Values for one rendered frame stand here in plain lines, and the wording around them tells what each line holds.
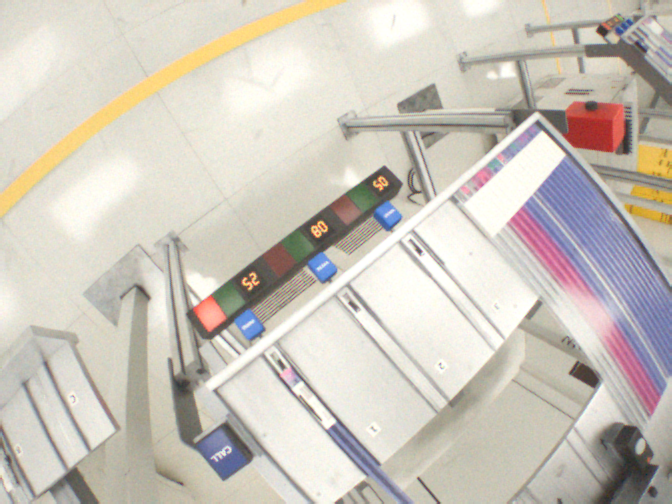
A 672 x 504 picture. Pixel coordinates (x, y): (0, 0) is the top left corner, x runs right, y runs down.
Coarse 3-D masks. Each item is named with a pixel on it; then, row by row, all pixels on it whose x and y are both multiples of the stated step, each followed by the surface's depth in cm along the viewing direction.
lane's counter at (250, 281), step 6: (246, 270) 39; (252, 270) 39; (240, 276) 39; (246, 276) 39; (252, 276) 39; (258, 276) 39; (240, 282) 39; (246, 282) 39; (252, 282) 39; (258, 282) 39; (264, 282) 39; (246, 288) 39; (252, 288) 39; (258, 288) 39; (246, 294) 39; (252, 294) 39
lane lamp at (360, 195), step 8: (360, 184) 44; (352, 192) 44; (360, 192) 44; (368, 192) 44; (352, 200) 43; (360, 200) 43; (368, 200) 43; (376, 200) 43; (360, 208) 43; (368, 208) 43
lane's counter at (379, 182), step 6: (378, 174) 45; (366, 180) 44; (372, 180) 44; (378, 180) 44; (384, 180) 45; (372, 186) 44; (378, 186) 44; (384, 186) 44; (390, 186) 44; (378, 192) 44; (384, 192) 44
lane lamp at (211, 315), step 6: (204, 300) 38; (210, 300) 38; (198, 306) 38; (204, 306) 38; (210, 306) 38; (216, 306) 38; (198, 312) 37; (204, 312) 37; (210, 312) 37; (216, 312) 38; (222, 312) 38; (204, 318) 37; (210, 318) 37; (216, 318) 37; (222, 318) 37; (204, 324) 37; (210, 324) 37; (216, 324) 37; (210, 330) 37
